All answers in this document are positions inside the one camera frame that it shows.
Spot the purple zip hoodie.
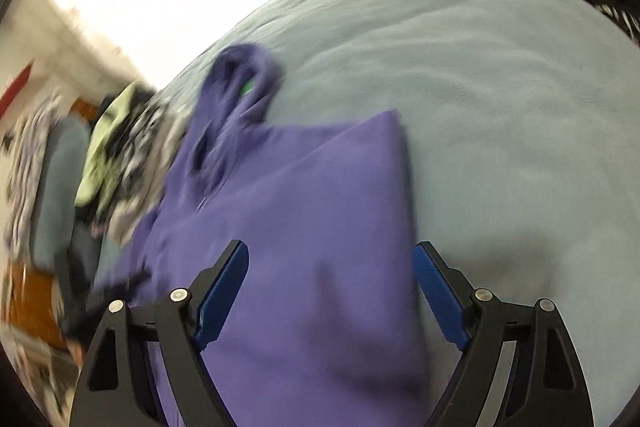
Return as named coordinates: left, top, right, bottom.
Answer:
left=99, top=44, right=427, bottom=426

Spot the white folded garment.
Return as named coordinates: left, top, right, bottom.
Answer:
left=106, top=116, right=186, bottom=246

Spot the grey-blue pillow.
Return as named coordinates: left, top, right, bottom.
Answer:
left=29, top=116, right=101, bottom=279

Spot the floral folded quilt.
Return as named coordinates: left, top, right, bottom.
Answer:
left=3, top=89, right=62, bottom=259

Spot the green black folded jacket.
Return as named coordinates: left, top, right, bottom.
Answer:
left=75, top=82, right=153, bottom=207

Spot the black white patterned garment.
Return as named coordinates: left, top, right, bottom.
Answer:
left=91, top=102, right=188, bottom=233

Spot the grey-blue bed blanket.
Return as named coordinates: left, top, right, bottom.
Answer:
left=164, top=0, right=639, bottom=426

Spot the red wall shelf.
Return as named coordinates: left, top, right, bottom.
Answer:
left=0, top=61, right=34, bottom=117

